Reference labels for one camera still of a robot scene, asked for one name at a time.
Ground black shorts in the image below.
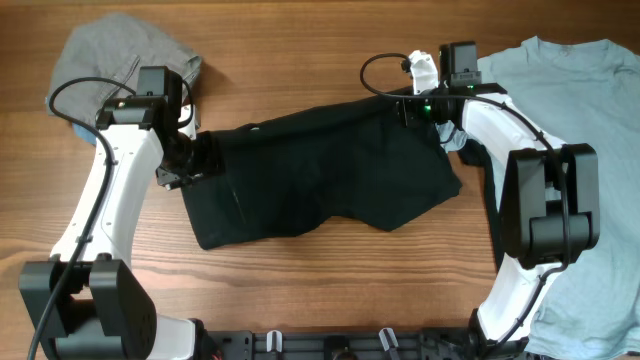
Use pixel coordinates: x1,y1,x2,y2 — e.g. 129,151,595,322
182,97,461,250

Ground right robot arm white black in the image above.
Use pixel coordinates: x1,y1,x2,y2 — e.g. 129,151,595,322
398,42,600,358

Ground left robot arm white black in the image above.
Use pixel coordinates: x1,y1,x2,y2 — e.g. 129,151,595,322
19,66,223,359

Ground folded blue denim garment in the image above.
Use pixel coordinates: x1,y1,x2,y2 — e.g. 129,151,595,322
73,124,96,146

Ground folded grey shirt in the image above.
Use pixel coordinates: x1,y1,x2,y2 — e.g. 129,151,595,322
45,13,202,125

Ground light blue t-shirt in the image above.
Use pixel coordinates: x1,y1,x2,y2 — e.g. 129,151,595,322
427,38,639,359

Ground black mounting rail base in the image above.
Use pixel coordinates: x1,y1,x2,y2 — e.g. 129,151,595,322
209,328,475,360

